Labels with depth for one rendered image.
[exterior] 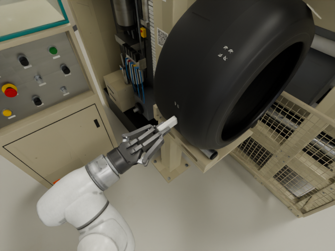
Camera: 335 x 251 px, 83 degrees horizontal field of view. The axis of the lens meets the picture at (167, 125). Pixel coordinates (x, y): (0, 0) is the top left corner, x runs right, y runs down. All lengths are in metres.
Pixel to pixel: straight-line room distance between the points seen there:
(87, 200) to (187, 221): 1.19
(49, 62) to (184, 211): 1.35
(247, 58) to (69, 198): 0.54
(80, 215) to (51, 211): 0.07
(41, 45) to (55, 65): 0.10
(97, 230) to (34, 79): 0.74
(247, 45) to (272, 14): 0.09
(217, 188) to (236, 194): 0.17
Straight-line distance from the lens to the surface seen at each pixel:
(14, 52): 1.00
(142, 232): 1.65
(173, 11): 0.77
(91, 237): 0.56
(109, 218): 0.58
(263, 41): 0.52
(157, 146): 0.56
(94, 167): 0.55
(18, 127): 1.16
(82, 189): 0.54
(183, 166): 1.79
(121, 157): 0.54
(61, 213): 0.57
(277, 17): 0.56
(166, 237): 1.63
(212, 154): 0.82
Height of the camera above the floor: 1.62
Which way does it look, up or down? 52 degrees down
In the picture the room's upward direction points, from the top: straight up
